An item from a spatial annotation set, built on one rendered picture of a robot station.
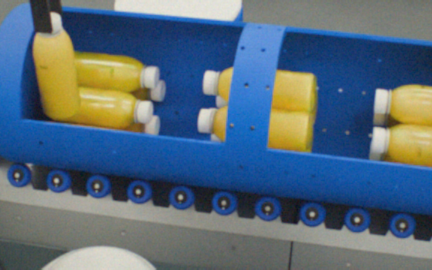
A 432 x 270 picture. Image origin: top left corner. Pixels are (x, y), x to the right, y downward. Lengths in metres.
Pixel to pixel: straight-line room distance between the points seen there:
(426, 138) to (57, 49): 0.60
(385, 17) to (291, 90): 2.53
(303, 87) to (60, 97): 0.40
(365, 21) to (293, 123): 2.50
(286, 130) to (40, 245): 0.54
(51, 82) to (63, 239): 0.32
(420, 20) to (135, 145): 2.67
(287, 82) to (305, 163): 0.15
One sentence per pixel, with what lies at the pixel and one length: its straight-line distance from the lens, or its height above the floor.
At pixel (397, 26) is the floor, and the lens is 3.78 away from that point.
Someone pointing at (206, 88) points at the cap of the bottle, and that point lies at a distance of 1.36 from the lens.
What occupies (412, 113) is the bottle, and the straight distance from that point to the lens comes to 1.33.
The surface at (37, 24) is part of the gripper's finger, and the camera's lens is 1.31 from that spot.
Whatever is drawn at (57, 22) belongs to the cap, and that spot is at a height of 1.27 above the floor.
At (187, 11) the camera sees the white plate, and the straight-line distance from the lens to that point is 1.77.
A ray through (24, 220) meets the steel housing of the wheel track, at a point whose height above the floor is 0.87.
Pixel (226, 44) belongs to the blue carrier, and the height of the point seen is 1.13.
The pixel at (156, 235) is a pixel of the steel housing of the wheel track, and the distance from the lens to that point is 1.46.
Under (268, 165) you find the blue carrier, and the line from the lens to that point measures 1.27.
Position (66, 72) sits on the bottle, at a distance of 1.35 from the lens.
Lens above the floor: 1.93
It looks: 39 degrees down
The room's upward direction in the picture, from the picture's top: 1 degrees counter-clockwise
